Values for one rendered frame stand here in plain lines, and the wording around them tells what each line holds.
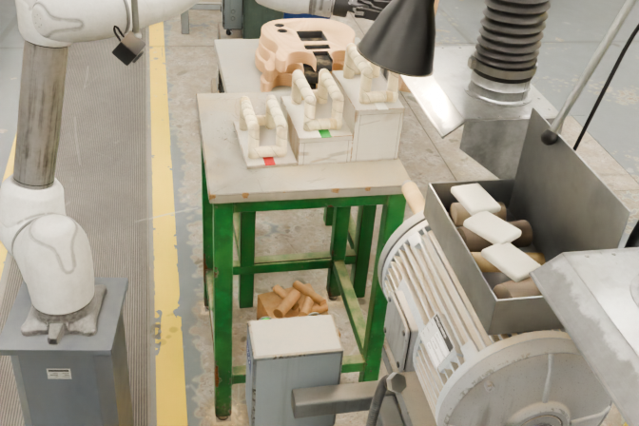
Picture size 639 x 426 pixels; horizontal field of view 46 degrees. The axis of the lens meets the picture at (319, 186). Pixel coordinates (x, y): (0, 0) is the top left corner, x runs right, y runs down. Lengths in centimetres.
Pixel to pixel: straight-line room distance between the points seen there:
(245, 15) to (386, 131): 174
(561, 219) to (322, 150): 115
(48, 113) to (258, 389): 91
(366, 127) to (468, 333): 118
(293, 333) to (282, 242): 207
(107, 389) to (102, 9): 97
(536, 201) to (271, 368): 53
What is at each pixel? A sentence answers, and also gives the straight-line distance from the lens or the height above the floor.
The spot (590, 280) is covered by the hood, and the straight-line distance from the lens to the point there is 91.
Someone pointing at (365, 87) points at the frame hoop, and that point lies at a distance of 216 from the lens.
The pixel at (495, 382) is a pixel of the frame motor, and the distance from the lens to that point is 104.
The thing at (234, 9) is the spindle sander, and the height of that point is 76.
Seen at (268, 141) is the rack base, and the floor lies 94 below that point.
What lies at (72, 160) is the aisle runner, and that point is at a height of 0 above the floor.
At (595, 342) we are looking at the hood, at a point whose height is 152.
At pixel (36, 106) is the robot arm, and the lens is 193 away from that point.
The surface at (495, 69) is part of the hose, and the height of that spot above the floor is 159.
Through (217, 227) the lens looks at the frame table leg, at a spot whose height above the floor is 81.
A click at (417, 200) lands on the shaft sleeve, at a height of 127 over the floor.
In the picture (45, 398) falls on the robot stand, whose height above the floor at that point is 51.
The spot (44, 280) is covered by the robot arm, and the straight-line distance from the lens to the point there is 191.
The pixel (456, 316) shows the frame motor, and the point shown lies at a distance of 111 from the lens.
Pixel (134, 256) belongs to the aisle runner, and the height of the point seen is 0.
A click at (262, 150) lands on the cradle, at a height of 97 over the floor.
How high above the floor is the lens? 207
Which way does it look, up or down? 33 degrees down
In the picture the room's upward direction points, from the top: 5 degrees clockwise
